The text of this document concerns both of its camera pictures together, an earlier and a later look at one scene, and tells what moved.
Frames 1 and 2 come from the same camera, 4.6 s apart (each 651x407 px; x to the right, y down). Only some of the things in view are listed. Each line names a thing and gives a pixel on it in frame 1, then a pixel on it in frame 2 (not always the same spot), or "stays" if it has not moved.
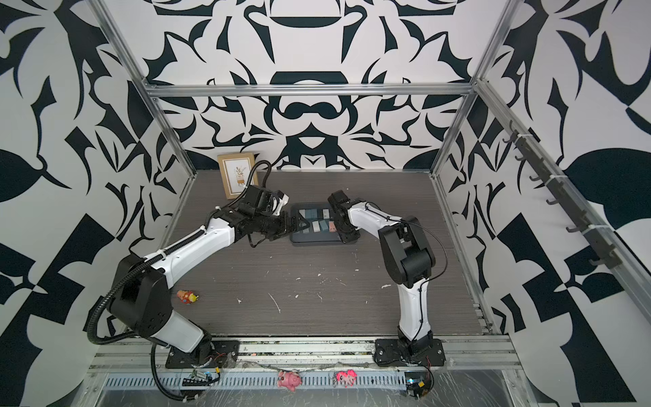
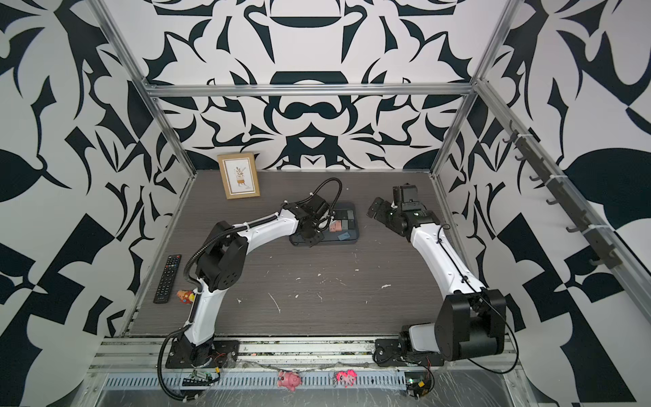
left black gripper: x=286 y=229 -> x=314 y=241
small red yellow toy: x=186 y=297 stays
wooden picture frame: x=236 y=170 stays
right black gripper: x=353 y=234 -> x=381 y=214
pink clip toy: x=347 y=377 stays
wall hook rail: x=564 y=192 stays
